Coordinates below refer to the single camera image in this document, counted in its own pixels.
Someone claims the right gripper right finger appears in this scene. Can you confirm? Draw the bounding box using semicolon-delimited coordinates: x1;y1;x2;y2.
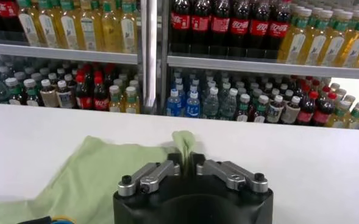
191;152;269;194

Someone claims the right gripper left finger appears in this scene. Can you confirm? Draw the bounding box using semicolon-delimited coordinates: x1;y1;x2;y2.
117;152;185;197

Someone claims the green polo shirt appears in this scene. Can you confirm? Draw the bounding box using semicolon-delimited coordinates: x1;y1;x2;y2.
0;130;197;224

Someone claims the small bottle green label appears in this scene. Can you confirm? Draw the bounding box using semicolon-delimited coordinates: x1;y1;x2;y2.
4;77;24;106
252;94;270;123
235;93;252;122
23;78;41;107

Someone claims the small dark bottle beige label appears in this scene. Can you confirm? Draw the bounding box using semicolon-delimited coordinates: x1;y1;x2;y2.
56;80;76;109
40;79;59;108
281;96;302;125
266;95;285;124

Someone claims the blue water bottle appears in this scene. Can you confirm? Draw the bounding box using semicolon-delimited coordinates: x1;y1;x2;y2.
166;88;183;117
184;90;202;118

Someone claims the small yellow tea bottle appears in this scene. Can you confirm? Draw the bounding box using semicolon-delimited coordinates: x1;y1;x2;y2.
346;102;359;130
325;100;352;128
124;86;141;114
108;85;124;113

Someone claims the small cola bottle red cap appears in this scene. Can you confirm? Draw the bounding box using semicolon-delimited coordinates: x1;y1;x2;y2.
296;91;319;125
311;93;338;127
74;74;94;110
93;75;110;111

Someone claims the white metal shelf rack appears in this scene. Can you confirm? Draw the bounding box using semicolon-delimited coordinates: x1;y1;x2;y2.
0;0;157;115
157;0;359;130

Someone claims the yellow and blue wire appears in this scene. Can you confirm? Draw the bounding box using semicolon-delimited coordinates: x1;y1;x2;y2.
17;215;76;224

